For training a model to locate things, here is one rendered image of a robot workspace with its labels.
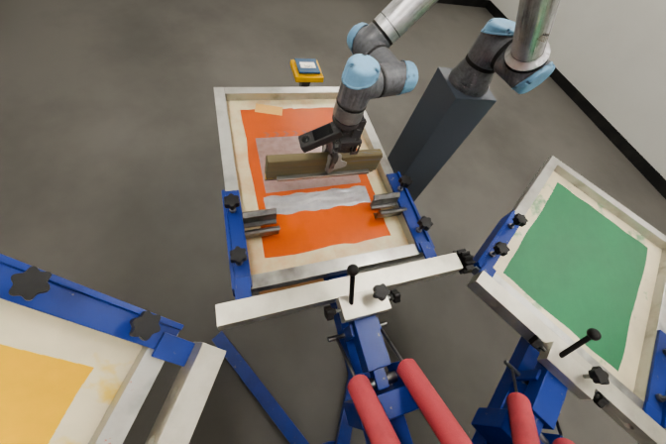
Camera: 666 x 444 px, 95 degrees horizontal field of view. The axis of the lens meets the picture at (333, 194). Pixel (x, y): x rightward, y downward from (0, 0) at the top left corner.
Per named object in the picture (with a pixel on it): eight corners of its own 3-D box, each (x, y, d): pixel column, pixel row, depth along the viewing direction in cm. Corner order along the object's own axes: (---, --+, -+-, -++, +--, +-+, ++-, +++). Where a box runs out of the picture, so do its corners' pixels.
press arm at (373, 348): (342, 301, 82) (346, 296, 78) (362, 296, 84) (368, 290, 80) (362, 373, 73) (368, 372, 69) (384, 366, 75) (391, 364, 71)
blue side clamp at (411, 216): (381, 183, 114) (387, 171, 108) (392, 181, 115) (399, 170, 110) (411, 259, 99) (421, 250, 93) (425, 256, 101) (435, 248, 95)
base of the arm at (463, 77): (475, 71, 121) (491, 49, 113) (492, 97, 114) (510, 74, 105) (442, 68, 117) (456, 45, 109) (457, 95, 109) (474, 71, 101)
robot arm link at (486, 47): (484, 48, 112) (508, 10, 101) (507, 71, 107) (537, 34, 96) (460, 51, 107) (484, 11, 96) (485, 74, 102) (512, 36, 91)
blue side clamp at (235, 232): (223, 201, 96) (221, 189, 90) (239, 199, 98) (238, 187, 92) (233, 296, 81) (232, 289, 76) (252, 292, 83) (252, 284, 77)
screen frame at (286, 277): (214, 94, 119) (213, 86, 116) (352, 93, 137) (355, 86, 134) (237, 296, 81) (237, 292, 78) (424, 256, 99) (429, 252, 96)
